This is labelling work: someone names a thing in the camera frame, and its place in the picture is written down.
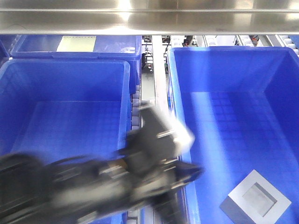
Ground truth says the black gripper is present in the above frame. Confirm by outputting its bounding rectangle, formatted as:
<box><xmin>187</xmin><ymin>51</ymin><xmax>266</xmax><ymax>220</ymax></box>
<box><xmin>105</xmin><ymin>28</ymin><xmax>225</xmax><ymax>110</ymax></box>
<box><xmin>119</xmin><ymin>107</ymin><xmax>203</xmax><ymax>205</ymax></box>

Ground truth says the steel shelf beam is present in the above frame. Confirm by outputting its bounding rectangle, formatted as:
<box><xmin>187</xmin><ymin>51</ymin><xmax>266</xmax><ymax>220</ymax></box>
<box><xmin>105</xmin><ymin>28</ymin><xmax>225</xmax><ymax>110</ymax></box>
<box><xmin>0</xmin><ymin>0</ymin><xmax>299</xmax><ymax>35</ymax></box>

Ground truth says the blue plastic bin right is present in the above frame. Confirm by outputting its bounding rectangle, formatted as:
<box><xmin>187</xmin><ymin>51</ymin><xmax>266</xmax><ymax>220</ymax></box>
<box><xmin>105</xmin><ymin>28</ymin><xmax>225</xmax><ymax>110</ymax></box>
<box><xmin>168</xmin><ymin>47</ymin><xmax>299</xmax><ymax>224</ymax></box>

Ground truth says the pale yellow paper sheet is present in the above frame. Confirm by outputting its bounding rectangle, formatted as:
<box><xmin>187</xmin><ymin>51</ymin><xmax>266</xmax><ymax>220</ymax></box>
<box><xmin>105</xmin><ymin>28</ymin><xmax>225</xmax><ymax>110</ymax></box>
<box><xmin>57</xmin><ymin>35</ymin><xmax>96</xmax><ymax>52</ymax></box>

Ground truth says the blue bin with paper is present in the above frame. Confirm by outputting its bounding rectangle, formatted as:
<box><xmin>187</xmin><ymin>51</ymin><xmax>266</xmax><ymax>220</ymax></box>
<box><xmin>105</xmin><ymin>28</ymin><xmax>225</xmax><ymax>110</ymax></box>
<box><xmin>11</xmin><ymin>35</ymin><xmax>142</xmax><ymax>94</ymax></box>

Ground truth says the gray cube base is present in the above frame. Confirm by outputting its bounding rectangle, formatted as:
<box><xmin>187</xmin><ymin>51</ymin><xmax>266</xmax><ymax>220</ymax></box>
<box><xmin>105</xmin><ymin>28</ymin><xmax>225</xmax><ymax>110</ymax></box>
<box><xmin>220</xmin><ymin>170</ymin><xmax>291</xmax><ymax>224</ymax></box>

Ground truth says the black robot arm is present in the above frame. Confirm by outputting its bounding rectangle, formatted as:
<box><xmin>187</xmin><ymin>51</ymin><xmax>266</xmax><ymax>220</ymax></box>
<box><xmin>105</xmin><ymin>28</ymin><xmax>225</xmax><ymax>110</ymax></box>
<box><xmin>0</xmin><ymin>105</ymin><xmax>204</xmax><ymax>224</ymax></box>

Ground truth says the blue bin left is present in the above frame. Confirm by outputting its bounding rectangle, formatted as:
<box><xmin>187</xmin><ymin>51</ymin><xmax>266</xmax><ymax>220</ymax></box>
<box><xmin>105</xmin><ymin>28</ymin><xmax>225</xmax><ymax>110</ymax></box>
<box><xmin>0</xmin><ymin>58</ymin><xmax>131</xmax><ymax>224</ymax></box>

